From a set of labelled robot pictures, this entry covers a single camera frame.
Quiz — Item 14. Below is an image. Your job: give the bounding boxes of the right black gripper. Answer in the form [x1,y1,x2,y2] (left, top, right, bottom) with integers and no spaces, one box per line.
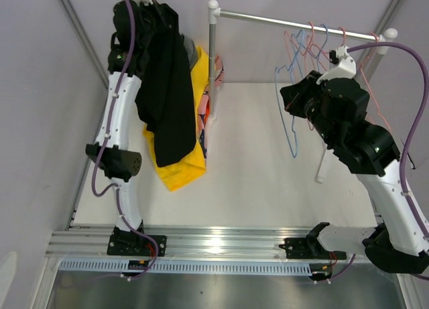
[282,70,339,145]

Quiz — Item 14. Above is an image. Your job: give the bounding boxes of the grey shorts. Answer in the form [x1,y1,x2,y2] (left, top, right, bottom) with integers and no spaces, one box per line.
[180,34,198,70]

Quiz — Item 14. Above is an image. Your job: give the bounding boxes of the pink hanger of patterned shorts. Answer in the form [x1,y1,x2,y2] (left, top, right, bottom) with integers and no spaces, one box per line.
[338,27,347,46]

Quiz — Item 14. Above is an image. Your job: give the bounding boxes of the black shorts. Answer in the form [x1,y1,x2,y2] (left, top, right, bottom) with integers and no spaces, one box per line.
[134,3,197,168]

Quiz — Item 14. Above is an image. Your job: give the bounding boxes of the pink hanger of grey shorts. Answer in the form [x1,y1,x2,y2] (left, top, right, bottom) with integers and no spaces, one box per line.
[283,21,331,72]

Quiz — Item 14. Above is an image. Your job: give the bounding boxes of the pink hanger of orange shorts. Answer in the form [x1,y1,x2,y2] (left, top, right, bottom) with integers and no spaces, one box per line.
[359,50,391,132]

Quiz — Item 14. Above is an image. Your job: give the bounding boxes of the pink patterned shorts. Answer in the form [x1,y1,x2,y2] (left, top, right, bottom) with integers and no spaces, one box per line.
[192,48,210,159]

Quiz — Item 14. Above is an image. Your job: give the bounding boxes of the yellow shorts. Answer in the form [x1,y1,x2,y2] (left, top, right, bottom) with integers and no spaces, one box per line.
[142,46,206,191]

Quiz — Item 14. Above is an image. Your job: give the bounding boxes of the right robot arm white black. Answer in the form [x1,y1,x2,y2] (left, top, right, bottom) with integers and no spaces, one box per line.
[280,71,428,275]

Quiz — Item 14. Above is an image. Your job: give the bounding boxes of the metal clothes rack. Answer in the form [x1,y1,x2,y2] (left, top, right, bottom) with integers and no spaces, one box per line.
[206,0,399,184]

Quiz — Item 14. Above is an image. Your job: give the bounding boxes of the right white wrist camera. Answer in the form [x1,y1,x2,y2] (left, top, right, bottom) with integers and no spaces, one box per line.
[316,46,357,85]

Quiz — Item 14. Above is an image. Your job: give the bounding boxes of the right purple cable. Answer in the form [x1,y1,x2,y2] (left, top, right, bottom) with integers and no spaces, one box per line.
[313,42,429,285]

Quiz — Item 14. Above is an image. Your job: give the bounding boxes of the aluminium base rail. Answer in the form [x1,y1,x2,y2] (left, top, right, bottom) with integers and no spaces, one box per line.
[45,224,383,276]

